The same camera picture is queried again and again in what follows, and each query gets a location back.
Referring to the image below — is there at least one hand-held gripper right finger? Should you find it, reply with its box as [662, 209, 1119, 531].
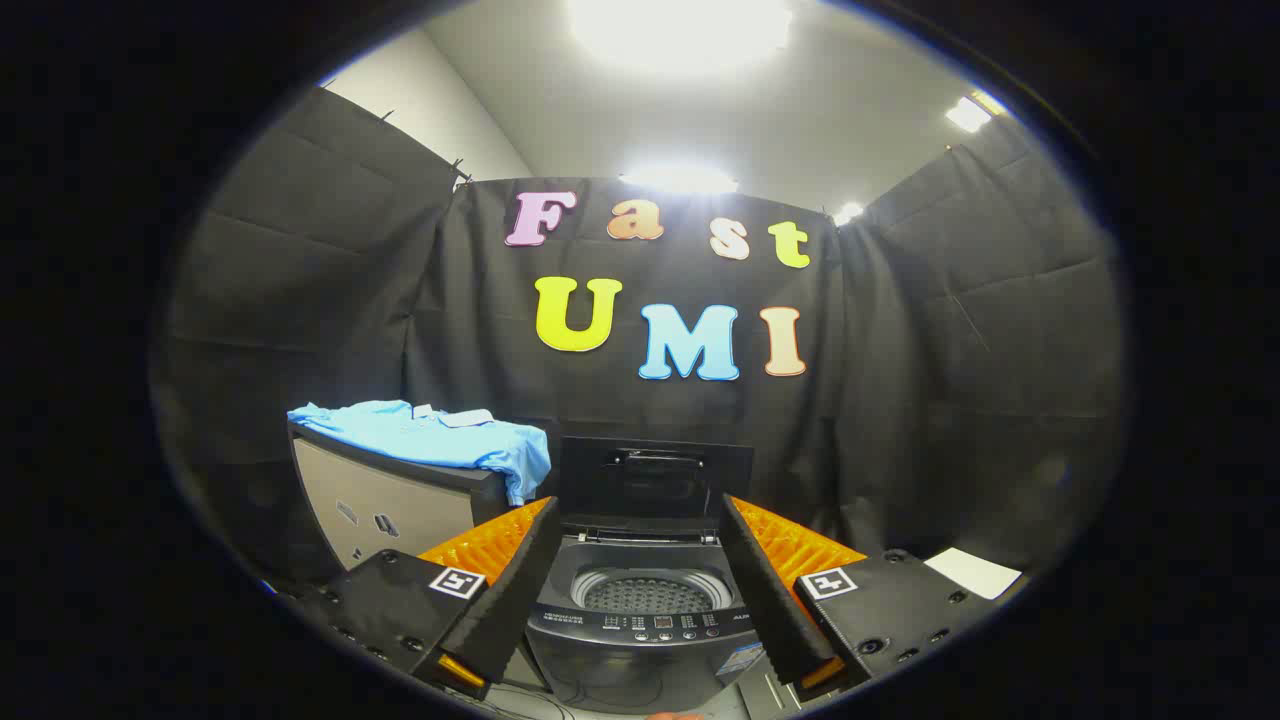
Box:
[720, 493, 986, 703]

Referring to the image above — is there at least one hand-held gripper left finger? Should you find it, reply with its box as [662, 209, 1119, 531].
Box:
[300, 497, 563, 701]

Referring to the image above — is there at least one dark grey washing machine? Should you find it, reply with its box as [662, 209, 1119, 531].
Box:
[525, 515, 776, 716]

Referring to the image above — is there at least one light blue polo shirt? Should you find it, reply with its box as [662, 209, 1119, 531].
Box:
[288, 400, 552, 506]

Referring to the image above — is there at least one grey cabinet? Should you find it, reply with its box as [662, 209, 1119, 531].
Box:
[288, 420, 521, 573]

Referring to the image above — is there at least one white sheet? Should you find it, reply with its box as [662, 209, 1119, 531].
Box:
[922, 547, 1023, 601]

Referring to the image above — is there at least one black backdrop cloth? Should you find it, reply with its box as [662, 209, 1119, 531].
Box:
[150, 85, 1126, 601]

